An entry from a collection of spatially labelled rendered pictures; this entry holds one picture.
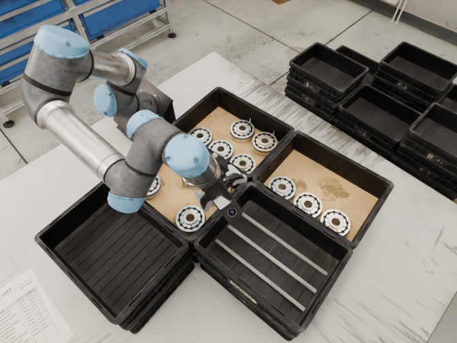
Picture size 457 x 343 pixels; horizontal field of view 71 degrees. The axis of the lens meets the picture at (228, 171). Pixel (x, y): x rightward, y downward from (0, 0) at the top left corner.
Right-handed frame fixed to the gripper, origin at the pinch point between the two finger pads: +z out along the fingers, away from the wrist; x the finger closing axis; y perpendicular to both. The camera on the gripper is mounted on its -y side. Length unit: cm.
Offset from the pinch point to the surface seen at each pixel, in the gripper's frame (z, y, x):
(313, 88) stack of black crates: 96, 47, -79
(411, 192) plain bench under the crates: 55, -33, -60
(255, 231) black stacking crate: 23.8, -9.6, 0.7
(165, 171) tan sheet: 25.4, 30.4, 14.3
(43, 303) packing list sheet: 16, 15, 74
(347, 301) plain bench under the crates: 35, -46, -10
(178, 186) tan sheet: 24.3, 21.9, 13.3
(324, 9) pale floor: 208, 153, -195
